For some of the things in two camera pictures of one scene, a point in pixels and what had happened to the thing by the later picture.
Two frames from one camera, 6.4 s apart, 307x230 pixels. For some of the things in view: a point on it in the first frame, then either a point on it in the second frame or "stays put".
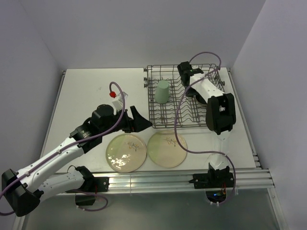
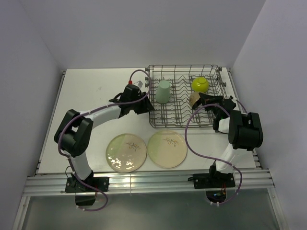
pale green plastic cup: [162, 92] stays put
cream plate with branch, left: [126, 153] stays put
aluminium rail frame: [246, 178] stays put
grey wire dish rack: [170, 105] stays put
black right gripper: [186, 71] → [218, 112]
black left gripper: [138, 123] → [146, 106]
